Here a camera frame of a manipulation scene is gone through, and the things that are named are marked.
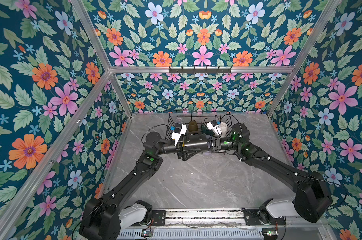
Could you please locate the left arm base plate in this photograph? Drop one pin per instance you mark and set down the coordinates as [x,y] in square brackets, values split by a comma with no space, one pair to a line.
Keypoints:
[156,219]

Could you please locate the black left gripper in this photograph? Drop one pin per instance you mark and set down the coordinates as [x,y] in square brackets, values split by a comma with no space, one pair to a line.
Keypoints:
[181,152]

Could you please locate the olive green glass cup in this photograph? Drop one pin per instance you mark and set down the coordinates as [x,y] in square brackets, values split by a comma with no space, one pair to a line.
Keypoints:
[193,126]

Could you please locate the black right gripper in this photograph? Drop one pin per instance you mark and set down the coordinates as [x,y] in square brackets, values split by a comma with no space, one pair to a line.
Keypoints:
[216,143]

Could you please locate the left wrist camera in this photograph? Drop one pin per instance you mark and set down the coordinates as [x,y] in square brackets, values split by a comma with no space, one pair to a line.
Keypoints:
[178,131]

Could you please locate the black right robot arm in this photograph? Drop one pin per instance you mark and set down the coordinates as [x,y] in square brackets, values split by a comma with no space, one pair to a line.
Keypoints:
[312,194]

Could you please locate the black hook rail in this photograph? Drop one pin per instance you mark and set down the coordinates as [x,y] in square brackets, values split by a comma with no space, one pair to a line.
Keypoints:
[200,70]

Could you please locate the black wire dish rack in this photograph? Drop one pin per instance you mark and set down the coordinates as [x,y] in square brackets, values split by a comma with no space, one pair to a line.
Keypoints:
[201,118]

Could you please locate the clear glass cup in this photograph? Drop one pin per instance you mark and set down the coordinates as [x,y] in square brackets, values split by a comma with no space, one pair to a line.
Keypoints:
[179,122]

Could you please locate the green mug cream interior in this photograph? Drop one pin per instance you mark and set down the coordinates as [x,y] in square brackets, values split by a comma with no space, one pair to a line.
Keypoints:
[206,131]

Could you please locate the aluminium front rail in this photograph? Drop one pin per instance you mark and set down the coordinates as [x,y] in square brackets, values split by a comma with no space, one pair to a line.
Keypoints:
[225,218]

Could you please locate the white faceted mug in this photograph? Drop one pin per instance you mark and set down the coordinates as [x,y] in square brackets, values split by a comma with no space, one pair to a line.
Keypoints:
[224,128]

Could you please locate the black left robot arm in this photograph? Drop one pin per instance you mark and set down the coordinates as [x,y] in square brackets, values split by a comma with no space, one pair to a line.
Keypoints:
[105,217]

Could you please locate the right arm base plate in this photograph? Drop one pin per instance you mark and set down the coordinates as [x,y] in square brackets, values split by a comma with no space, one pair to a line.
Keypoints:
[255,217]

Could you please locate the black mug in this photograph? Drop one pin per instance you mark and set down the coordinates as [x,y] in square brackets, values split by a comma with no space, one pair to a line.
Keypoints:
[196,140]

